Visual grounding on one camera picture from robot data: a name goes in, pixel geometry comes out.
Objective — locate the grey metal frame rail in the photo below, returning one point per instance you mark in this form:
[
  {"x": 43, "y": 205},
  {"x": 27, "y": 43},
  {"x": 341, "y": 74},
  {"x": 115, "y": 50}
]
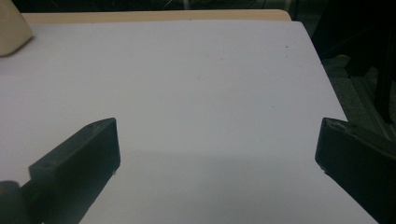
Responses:
[{"x": 372, "y": 107}]

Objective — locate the white table sheet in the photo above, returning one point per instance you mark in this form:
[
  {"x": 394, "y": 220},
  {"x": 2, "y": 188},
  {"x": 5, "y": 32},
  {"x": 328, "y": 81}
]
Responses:
[{"x": 202, "y": 81}]

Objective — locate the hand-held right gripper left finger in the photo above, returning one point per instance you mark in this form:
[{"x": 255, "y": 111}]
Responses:
[{"x": 77, "y": 161}]

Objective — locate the cream plastic cup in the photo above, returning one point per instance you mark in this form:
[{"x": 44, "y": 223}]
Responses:
[{"x": 12, "y": 28}]

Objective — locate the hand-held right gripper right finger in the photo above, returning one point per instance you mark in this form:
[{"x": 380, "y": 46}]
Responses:
[{"x": 358, "y": 161}]

